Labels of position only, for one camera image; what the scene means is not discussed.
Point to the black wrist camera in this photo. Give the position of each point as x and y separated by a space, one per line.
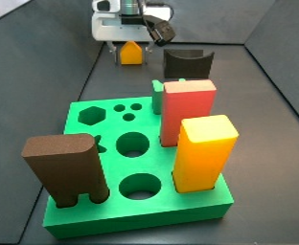
160 30

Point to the green arch peg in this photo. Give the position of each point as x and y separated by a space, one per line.
158 89

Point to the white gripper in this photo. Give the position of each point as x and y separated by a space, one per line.
124 20

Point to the yellow three prong object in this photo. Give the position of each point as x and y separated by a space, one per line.
132 54

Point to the green foam peg board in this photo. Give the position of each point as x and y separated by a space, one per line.
138 165

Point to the yellow rectangular block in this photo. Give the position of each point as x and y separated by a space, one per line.
206 141

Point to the red rectangular block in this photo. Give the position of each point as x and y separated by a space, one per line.
188 99

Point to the black curved fixture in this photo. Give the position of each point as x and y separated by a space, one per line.
188 63

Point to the brown two-legged block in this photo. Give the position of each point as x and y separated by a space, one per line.
67 165

